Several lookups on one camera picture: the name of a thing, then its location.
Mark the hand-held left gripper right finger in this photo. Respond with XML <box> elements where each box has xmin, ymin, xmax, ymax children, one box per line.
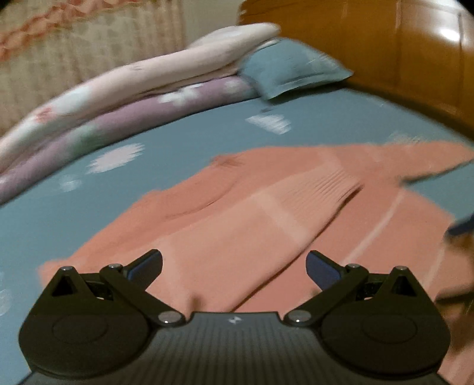
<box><xmin>282</xmin><ymin>250</ymin><xmax>423</xmax><ymax>328</ymax></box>

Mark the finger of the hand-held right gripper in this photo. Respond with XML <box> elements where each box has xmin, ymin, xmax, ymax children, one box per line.
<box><xmin>446</xmin><ymin>212</ymin><xmax>474</xmax><ymax>238</ymax></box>

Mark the pink floral folded quilt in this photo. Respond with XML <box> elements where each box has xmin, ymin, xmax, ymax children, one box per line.
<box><xmin>0</xmin><ymin>22</ymin><xmax>283</xmax><ymax>173</ymax></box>

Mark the beige patterned curtain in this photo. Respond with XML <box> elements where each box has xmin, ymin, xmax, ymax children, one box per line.
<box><xmin>0</xmin><ymin>0</ymin><xmax>188</xmax><ymax>139</ymax></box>

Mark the blue floral bed sheet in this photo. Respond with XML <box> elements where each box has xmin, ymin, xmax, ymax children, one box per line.
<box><xmin>0</xmin><ymin>87</ymin><xmax>474</xmax><ymax>385</ymax></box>

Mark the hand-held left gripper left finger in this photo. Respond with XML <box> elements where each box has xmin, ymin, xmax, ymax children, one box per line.
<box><xmin>50</xmin><ymin>249</ymin><xmax>186</xmax><ymax>328</ymax></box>

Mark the wooden headboard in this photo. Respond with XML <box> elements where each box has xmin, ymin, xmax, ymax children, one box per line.
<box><xmin>237</xmin><ymin>0</ymin><xmax>474</xmax><ymax>140</ymax></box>

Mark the blue floral pillow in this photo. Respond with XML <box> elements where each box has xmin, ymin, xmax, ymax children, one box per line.
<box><xmin>237</xmin><ymin>37</ymin><xmax>354</xmax><ymax>101</ymax></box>

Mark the purple floral folded quilt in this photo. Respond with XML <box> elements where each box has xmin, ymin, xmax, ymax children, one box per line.
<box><xmin>0</xmin><ymin>76</ymin><xmax>262</xmax><ymax>205</ymax></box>

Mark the salmon pink knit sweater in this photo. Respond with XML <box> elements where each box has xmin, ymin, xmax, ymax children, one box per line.
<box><xmin>37</xmin><ymin>142</ymin><xmax>474</xmax><ymax>385</ymax></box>

